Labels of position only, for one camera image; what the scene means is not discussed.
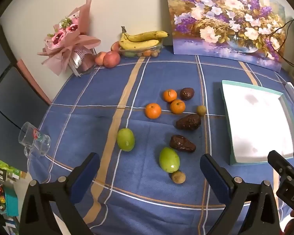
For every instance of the yellow banana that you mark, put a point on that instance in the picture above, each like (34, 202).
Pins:
(147, 36)
(137, 44)

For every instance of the dark grey cabinet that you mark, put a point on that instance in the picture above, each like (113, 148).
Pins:
(9, 102)

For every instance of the person's right hand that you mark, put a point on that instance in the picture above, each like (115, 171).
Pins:
(288, 229)

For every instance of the pink wrapped flower bouquet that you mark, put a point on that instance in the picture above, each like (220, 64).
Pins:
(61, 35)

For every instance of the large red apple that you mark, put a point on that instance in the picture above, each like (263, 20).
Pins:
(111, 59)

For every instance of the large green jujube fruit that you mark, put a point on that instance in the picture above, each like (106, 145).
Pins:
(169, 159)

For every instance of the long dark brown avocado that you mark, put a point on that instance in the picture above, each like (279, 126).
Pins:
(188, 122)
(182, 144)

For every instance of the colourful printed box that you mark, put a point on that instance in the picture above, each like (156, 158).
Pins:
(2, 167)

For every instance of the round dark brown avocado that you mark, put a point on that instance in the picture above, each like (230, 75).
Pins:
(187, 93)

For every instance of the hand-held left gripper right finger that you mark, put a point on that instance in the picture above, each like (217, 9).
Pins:
(212, 173)

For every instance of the orange mandarin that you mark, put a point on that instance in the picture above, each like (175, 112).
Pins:
(153, 110)
(170, 95)
(177, 107)

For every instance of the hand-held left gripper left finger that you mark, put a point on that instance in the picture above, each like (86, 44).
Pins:
(88, 173)

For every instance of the clear plastic fruit container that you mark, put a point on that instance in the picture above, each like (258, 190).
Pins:
(137, 53)

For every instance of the blue plaid tablecloth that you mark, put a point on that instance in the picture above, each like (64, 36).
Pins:
(88, 117)

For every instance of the small brown-green round fruit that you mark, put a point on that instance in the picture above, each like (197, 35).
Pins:
(201, 110)
(178, 177)

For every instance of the clear glass mug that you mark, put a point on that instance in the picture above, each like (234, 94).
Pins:
(39, 144)

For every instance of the flower painting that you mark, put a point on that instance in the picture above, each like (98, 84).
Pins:
(223, 24)

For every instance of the white tray with green rim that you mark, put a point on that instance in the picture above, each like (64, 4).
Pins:
(254, 122)

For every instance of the white power strip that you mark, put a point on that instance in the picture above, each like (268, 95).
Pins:
(292, 94)

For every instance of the small orange-red apple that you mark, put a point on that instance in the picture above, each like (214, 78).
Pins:
(99, 58)
(115, 47)

